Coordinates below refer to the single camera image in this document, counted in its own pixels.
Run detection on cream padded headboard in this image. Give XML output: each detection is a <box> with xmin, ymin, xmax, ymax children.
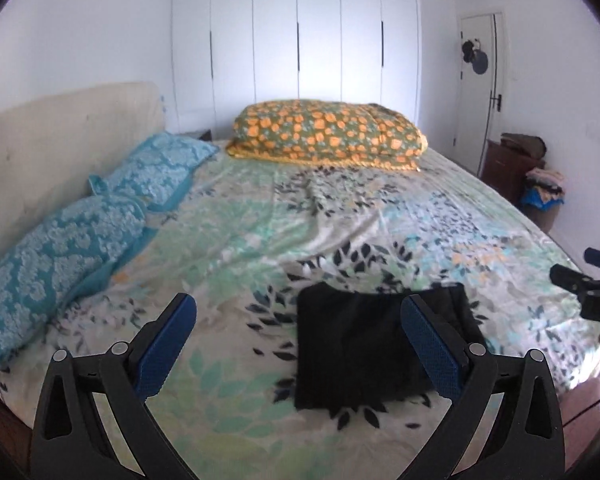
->
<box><xmin>0</xmin><ymin>81</ymin><xmax>167</xmax><ymax>301</ymax></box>

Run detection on pile of clothes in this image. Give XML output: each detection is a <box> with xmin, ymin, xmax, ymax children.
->
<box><xmin>522</xmin><ymin>167</ymin><xmax>567</xmax><ymax>208</ymax></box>

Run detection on floral leaf print bed sheet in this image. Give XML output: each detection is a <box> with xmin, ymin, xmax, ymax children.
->
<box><xmin>0</xmin><ymin>142</ymin><xmax>600</xmax><ymax>480</ymax></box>

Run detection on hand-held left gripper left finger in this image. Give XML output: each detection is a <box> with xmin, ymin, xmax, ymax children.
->
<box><xmin>30</xmin><ymin>292</ymin><xmax>198</xmax><ymax>480</ymax></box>

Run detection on white door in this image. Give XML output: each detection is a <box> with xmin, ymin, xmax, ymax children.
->
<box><xmin>454</xmin><ymin>11</ymin><xmax>507</xmax><ymax>177</ymax></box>

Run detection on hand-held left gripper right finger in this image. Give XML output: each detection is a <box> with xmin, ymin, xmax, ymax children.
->
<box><xmin>400</xmin><ymin>295</ymin><xmax>567</xmax><ymax>480</ymax></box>

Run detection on black cable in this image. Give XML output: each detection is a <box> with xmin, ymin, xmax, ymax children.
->
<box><xmin>562</xmin><ymin>394</ymin><xmax>600</xmax><ymax>425</ymax></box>

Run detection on small teal patterned pillow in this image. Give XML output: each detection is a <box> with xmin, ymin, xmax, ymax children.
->
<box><xmin>89</xmin><ymin>131</ymin><xmax>220</xmax><ymax>213</ymax></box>

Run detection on grey laundry basket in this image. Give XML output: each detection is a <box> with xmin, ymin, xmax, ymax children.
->
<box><xmin>521</xmin><ymin>195</ymin><xmax>564</xmax><ymax>234</ymax></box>

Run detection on white wardrobe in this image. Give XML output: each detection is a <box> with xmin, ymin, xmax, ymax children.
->
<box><xmin>171</xmin><ymin>0</ymin><xmax>422</xmax><ymax>142</ymax></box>

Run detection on black pants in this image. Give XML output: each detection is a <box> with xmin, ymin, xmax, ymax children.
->
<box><xmin>294</xmin><ymin>282</ymin><xmax>487</xmax><ymax>410</ymax></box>

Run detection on large teal patterned pillow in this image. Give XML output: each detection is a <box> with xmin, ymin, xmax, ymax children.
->
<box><xmin>0</xmin><ymin>194</ymin><xmax>148</xmax><ymax>368</ymax></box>

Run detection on dark brown bag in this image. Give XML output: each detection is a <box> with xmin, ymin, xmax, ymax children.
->
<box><xmin>500</xmin><ymin>132</ymin><xmax>548</xmax><ymax>157</ymax></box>

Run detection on dark hanging hat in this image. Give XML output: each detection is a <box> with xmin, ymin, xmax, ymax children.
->
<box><xmin>461</xmin><ymin>37</ymin><xmax>490</xmax><ymax>74</ymax></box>

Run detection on brown wooden cabinet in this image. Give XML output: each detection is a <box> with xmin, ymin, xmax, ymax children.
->
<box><xmin>481</xmin><ymin>139</ymin><xmax>547</xmax><ymax>206</ymax></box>

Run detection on orange floral pillow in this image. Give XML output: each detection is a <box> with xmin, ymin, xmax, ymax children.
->
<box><xmin>225</xmin><ymin>99</ymin><xmax>429</xmax><ymax>172</ymax></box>

